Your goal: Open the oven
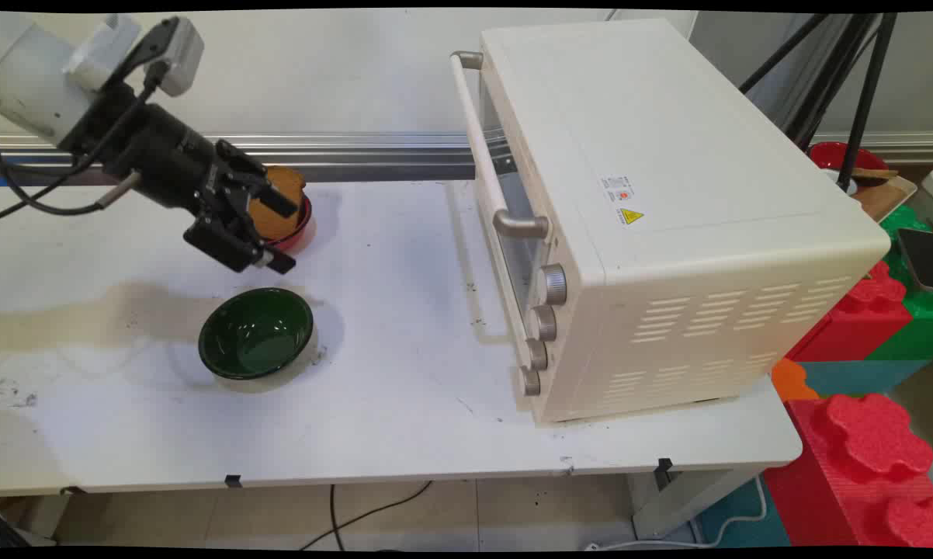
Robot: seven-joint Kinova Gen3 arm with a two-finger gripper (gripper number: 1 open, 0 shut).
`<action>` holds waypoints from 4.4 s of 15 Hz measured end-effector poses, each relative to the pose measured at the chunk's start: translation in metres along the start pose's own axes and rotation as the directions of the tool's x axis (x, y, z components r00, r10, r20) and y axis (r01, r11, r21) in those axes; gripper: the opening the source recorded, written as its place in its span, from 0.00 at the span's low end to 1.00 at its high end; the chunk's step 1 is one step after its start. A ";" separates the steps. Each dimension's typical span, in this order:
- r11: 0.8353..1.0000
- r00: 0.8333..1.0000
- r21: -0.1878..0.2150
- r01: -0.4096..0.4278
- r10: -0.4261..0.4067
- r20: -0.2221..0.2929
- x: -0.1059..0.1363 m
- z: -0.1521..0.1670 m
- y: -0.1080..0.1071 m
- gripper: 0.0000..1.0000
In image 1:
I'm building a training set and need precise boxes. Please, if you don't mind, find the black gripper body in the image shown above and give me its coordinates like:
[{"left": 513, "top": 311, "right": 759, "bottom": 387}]
[{"left": 59, "top": 82, "right": 240, "bottom": 220}]

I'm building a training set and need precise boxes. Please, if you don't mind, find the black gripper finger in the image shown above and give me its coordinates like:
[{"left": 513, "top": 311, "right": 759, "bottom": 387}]
[
  {"left": 183, "top": 194, "right": 297, "bottom": 275},
  {"left": 214, "top": 140, "right": 300, "bottom": 220}
]

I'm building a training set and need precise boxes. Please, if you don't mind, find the oven door with bar handle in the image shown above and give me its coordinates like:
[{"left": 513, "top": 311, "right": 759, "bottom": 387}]
[{"left": 449, "top": 50, "right": 554, "bottom": 397}]

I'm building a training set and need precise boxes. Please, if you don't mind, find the brown toast slice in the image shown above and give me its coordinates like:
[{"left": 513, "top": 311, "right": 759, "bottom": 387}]
[{"left": 247, "top": 165, "right": 308, "bottom": 241}]

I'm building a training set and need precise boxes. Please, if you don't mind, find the red bowl holding bread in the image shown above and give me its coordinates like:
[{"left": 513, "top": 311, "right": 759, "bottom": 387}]
[{"left": 261, "top": 190, "right": 317, "bottom": 258}]

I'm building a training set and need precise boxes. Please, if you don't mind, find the dark green bowl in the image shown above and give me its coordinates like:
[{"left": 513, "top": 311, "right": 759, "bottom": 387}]
[{"left": 197, "top": 287, "right": 314, "bottom": 381}]

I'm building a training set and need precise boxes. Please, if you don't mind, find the warning label sticker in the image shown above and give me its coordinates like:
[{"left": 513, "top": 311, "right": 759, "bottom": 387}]
[{"left": 600, "top": 175, "right": 644, "bottom": 227}]

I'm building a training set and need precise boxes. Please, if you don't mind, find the cream toaster oven body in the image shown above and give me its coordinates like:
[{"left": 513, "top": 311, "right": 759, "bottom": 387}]
[{"left": 466, "top": 17, "right": 892, "bottom": 425}]

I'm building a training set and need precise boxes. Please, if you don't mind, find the white table leg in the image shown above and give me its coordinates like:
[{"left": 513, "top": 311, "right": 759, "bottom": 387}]
[{"left": 628, "top": 464, "right": 764, "bottom": 541}]

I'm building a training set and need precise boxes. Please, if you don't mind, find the red bowl with white inside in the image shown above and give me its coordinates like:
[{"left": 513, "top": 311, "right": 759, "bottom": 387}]
[{"left": 808, "top": 141, "right": 891, "bottom": 193}]

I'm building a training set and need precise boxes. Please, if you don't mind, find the orange foam block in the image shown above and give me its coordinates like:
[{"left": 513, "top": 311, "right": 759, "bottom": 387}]
[{"left": 772, "top": 357, "right": 821, "bottom": 402}]

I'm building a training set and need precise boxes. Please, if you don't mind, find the teal floor mat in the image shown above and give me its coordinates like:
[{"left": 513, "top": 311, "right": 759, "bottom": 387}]
[{"left": 695, "top": 475, "right": 793, "bottom": 549}]

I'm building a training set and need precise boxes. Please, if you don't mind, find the small red foam block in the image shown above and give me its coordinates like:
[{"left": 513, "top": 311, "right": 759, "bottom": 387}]
[{"left": 785, "top": 260, "right": 914, "bottom": 363}]

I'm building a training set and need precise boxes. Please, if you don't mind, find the black tripod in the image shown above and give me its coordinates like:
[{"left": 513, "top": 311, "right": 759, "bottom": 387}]
[{"left": 738, "top": 13, "right": 899, "bottom": 193}]

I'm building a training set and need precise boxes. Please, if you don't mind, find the teal foam block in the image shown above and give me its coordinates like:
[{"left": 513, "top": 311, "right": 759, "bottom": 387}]
[{"left": 796, "top": 359, "right": 933, "bottom": 398}]

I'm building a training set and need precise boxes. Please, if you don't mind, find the dark grey tray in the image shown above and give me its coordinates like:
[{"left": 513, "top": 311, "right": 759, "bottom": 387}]
[{"left": 897, "top": 227, "right": 933, "bottom": 293}]

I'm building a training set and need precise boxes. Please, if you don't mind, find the green foam block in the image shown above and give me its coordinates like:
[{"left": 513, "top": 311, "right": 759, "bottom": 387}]
[{"left": 870, "top": 205, "right": 933, "bottom": 363}]

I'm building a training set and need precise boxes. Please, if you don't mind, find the aluminium table rail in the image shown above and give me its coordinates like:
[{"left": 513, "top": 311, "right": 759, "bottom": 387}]
[{"left": 0, "top": 130, "right": 484, "bottom": 186}]

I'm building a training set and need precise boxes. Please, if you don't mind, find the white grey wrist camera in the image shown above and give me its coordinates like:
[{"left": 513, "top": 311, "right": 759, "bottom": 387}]
[{"left": 121, "top": 17, "right": 205, "bottom": 99}]

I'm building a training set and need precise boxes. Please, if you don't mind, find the black camera cable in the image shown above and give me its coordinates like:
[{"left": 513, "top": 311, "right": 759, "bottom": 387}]
[{"left": 0, "top": 61, "right": 169, "bottom": 178}]

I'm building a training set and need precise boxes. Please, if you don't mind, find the black cable with silver plug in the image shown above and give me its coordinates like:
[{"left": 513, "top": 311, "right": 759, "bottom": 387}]
[{"left": 0, "top": 172, "right": 140, "bottom": 223}]

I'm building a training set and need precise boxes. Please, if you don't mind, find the black floor cable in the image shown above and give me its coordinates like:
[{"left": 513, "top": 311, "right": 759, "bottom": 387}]
[{"left": 300, "top": 481, "right": 434, "bottom": 551}]

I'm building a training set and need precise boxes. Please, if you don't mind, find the white floor cable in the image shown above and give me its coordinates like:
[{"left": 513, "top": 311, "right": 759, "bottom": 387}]
[{"left": 587, "top": 474, "right": 770, "bottom": 551}]

